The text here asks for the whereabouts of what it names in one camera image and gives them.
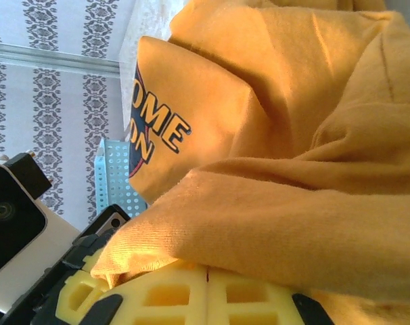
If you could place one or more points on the orange t-shirt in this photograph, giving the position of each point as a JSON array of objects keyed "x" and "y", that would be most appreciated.
[{"x": 293, "y": 169}]

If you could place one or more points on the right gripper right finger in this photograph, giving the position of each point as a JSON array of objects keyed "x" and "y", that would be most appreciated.
[{"x": 215, "y": 304}]

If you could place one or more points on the aluminium frame post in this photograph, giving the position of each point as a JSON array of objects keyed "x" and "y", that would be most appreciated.
[{"x": 56, "y": 59}]

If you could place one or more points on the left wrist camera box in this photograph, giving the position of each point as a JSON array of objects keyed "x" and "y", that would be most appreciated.
[{"x": 15, "y": 216}]

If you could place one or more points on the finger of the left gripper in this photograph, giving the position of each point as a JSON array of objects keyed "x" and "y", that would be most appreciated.
[{"x": 64, "y": 298}]

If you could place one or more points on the light blue plastic basket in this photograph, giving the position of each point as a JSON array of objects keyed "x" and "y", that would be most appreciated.
[{"x": 118, "y": 169}]

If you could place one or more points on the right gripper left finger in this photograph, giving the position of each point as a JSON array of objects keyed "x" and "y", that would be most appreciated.
[{"x": 195, "y": 294}]

